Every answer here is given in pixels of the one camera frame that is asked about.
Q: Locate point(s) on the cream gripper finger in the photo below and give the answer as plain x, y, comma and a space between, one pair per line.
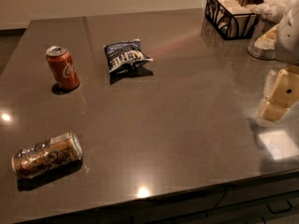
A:
270, 82
283, 96

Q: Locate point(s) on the grey container with white packets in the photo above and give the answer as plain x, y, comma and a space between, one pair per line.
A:
270, 13

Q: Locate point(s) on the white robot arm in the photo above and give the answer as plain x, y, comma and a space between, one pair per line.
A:
287, 41

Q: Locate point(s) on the black wire napkin basket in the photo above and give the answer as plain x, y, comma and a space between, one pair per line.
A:
232, 19

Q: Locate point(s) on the dark drawer handle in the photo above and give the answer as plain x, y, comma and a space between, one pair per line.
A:
279, 207

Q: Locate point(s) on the blue chip bag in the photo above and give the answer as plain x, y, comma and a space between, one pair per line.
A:
125, 56

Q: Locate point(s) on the red cola can upright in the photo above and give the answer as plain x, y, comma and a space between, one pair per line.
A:
62, 67

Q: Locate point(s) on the orange soda can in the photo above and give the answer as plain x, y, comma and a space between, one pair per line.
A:
46, 156

